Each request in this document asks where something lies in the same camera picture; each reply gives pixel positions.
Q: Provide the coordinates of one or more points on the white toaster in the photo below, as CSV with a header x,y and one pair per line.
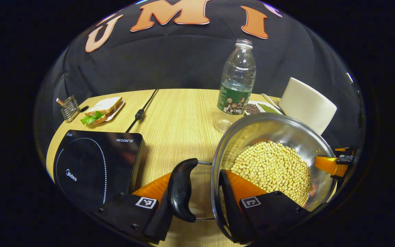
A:
x,y
305,104

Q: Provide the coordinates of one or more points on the white divided dish with beans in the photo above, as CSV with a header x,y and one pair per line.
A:
x,y
257,107

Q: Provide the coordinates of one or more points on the pile of soybeans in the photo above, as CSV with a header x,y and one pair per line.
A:
x,y
273,168

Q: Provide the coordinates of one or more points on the clear plastic water bottle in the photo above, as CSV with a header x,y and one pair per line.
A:
x,y
237,82

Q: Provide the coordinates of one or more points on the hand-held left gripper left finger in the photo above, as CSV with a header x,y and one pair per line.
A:
x,y
159,223

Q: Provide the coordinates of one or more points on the black induction cooktop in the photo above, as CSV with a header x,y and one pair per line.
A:
x,y
91,164

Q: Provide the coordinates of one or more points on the sandwich on white plate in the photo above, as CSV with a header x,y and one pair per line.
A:
x,y
105,107

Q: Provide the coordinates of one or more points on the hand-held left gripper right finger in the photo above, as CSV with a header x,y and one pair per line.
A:
x,y
233,216

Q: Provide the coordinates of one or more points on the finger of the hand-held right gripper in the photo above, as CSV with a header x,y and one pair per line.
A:
x,y
329,164

